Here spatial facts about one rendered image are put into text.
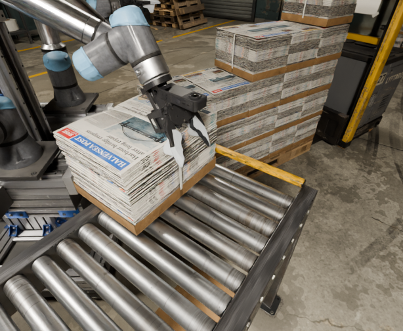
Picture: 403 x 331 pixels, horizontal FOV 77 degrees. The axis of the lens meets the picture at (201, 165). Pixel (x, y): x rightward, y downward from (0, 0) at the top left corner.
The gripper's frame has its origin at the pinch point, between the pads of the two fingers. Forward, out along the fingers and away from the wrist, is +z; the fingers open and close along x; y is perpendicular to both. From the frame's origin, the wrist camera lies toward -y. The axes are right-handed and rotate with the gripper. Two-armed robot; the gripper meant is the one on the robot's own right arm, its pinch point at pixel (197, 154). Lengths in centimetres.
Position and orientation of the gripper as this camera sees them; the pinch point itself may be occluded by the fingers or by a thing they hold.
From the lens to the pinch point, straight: 63.8
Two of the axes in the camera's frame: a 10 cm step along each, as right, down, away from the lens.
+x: -6.0, 5.0, -6.3
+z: 4.1, 8.6, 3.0
